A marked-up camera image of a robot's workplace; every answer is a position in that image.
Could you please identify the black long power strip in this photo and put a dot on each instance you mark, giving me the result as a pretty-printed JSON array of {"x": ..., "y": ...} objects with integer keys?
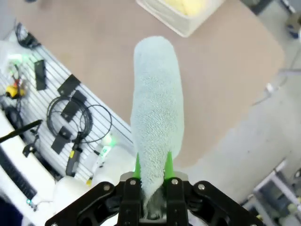
[{"x": 18, "y": 176}]

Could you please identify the black plug with yellow label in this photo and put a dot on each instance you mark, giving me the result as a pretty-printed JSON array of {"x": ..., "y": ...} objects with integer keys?
[{"x": 73, "y": 157}]

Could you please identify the beige fabric storage box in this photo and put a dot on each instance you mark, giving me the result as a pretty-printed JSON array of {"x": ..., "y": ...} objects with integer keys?
[{"x": 178, "y": 26}]

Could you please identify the yellow small device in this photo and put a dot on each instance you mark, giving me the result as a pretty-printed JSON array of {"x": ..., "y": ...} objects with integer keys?
[{"x": 14, "y": 91}]

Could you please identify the black thin rod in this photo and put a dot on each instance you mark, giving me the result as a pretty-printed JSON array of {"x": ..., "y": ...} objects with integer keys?
[{"x": 21, "y": 130}]

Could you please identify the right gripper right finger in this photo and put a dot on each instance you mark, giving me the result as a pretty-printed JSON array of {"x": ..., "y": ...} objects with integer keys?
[{"x": 202, "y": 204}]

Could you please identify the black flat bracket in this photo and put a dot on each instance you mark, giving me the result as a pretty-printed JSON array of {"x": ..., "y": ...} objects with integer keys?
[
  {"x": 68, "y": 84},
  {"x": 73, "y": 106},
  {"x": 40, "y": 75},
  {"x": 60, "y": 140}
]

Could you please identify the yellow towel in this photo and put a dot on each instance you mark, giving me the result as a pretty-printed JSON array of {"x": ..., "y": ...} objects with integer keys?
[{"x": 185, "y": 5}]

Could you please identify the grey metal frame cart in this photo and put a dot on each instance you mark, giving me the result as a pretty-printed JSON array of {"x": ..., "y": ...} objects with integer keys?
[{"x": 277, "y": 195}]

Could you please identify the black small clamp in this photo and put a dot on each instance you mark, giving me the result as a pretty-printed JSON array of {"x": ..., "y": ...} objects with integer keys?
[{"x": 29, "y": 148}]

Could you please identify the grey cone towel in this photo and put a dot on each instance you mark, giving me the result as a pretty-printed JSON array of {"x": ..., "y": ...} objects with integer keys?
[{"x": 156, "y": 106}]

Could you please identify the white slotted mounting panel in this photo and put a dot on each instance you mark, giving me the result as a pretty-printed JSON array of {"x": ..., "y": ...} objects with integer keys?
[{"x": 28, "y": 108}]

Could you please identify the white cylinder with green light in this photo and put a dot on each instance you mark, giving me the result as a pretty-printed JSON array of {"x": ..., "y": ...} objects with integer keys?
[{"x": 103, "y": 153}]

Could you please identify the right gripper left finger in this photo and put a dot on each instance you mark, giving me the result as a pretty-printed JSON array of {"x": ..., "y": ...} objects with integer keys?
[{"x": 105, "y": 204}]

